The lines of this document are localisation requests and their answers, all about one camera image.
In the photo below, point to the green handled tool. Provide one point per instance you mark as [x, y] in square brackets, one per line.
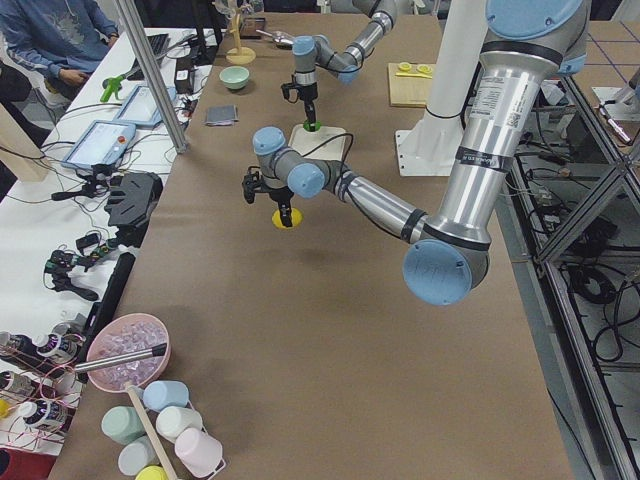
[112, 86]

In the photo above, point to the yellow plastic knife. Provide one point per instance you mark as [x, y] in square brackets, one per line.
[413, 75]

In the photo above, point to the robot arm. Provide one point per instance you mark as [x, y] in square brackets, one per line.
[494, 57]
[312, 51]

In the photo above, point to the green lime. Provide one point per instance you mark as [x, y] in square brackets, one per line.
[311, 126]

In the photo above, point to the bamboo cutting board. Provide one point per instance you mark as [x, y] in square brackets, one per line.
[408, 92]

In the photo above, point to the metal scoop handle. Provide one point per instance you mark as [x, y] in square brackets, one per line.
[156, 351]

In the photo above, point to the aluminium frame post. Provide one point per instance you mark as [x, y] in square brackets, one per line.
[132, 22]

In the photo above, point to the pink bowl of ice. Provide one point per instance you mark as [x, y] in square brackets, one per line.
[131, 333]

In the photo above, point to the grey cloth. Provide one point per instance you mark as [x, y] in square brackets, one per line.
[221, 115]

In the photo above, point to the yellow cup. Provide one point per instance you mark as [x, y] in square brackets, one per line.
[152, 472]

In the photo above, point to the pink cup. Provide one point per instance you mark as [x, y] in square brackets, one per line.
[199, 452]

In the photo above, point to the yellow lemon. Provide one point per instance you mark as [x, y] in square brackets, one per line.
[296, 218]

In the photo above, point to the laptop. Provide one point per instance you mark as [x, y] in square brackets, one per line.
[159, 45]

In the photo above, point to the lemon half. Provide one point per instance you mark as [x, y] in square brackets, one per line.
[425, 69]

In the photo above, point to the green cup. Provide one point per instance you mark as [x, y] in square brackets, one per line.
[122, 425]

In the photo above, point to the white cup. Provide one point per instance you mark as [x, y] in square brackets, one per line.
[172, 421]

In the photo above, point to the wooden stick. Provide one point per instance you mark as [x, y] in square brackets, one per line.
[137, 404]

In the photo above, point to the teach pendant tablet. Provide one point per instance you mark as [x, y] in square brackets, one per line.
[140, 108]
[103, 143]

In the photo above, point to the seated person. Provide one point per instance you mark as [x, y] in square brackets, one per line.
[64, 41]

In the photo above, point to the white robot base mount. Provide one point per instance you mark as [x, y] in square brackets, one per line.
[429, 148]

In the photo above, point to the grey cup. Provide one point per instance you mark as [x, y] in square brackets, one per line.
[137, 455]

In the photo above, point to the white rabbit tray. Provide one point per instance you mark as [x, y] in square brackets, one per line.
[327, 143]

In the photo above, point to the blue cup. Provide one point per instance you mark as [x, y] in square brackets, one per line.
[160, 394]

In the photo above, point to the mint green bowl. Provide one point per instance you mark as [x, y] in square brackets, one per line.
[234, 78]

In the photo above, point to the wooden stand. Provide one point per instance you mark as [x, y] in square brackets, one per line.
[234, 12]

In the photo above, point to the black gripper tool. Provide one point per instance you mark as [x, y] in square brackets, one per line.
[132, 199]

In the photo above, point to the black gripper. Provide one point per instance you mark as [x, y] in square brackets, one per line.
[307, 94]
[279, 195]

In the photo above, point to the white wire cup rack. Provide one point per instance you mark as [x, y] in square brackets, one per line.
[182, 425]

